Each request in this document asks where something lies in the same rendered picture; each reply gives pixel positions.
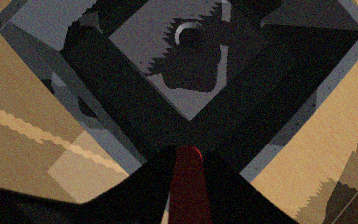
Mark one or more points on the black open box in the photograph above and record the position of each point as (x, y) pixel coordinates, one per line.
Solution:
(312, 45)

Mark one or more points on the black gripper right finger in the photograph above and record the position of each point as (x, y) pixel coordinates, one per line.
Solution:
(233, 200)

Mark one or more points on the red peg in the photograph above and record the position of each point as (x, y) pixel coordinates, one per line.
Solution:
(188, 200)

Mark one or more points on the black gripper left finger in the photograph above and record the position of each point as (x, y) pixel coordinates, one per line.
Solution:
(139, 199)

